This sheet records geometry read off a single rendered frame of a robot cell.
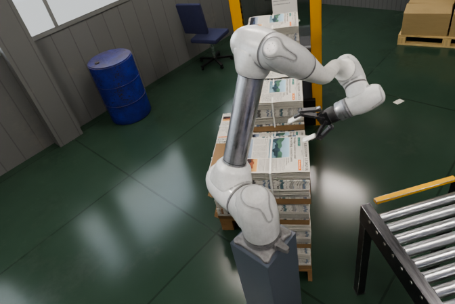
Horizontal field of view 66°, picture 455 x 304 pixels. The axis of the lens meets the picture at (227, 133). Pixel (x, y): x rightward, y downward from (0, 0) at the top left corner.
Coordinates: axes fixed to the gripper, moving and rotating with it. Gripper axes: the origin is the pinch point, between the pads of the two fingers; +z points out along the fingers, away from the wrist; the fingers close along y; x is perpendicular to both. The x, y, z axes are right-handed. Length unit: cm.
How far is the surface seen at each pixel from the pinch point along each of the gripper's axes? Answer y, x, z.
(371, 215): 50, -20, -11
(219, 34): 20, 317, 124
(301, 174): 13.8, -14.6, 6.1
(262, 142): 3.4, 8.4, 23.0
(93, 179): 13, 90, 237
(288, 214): 41, -11, 29
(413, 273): 55, -49, -21
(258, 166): 3.0, -9.8, 23.6
